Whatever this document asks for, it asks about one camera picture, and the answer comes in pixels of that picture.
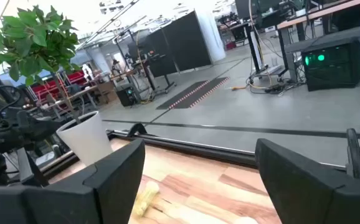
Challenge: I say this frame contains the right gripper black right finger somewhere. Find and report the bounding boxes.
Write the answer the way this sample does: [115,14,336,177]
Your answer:
[254,138,360,224]

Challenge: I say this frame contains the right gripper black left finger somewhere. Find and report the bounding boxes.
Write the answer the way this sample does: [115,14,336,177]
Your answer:
[22,139,146,224]

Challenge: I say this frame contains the tall yellow medicine bottle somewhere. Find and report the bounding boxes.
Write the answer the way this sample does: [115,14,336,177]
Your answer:
[132,180,161,218]

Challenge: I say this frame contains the green plant in white pot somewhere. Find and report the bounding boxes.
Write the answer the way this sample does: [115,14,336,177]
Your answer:
[0,4,114,167]

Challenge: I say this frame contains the red storage bins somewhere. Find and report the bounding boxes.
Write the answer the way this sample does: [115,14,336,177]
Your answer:
[30,70,89,103]

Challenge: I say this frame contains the cardboard box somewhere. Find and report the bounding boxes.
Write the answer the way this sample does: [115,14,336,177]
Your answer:
[95,81,118,104]

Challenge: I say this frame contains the small black computer tower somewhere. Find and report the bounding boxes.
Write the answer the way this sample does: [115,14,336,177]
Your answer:
[115,83,139,108]

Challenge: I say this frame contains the black equipment stand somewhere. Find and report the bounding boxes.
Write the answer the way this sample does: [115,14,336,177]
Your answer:
[114,29,178,94]

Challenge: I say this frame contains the large black computer tower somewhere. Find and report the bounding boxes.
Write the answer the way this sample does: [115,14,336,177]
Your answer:
[301,37,360,92]

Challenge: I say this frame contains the black mat with striped edges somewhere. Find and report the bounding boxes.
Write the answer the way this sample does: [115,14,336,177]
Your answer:
[156,77,230,110]

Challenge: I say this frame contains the black partition panels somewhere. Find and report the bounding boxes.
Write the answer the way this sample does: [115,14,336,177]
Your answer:
[136,11,212,78]

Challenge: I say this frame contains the wooden-top desk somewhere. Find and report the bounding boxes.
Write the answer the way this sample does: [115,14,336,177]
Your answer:
[276,0,360,82]

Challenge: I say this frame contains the white pillar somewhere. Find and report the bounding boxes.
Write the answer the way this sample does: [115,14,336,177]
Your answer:
[195,9,227,65]

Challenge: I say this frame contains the grey upright frame bracket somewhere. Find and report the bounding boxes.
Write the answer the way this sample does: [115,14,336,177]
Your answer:
[344,128,360,181]

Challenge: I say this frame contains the black arched bracket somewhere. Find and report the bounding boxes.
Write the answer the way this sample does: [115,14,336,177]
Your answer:
[126,123,149,138]

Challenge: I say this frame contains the floor cable bundle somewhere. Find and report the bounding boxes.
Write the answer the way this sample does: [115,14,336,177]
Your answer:
[231,73,305,96]

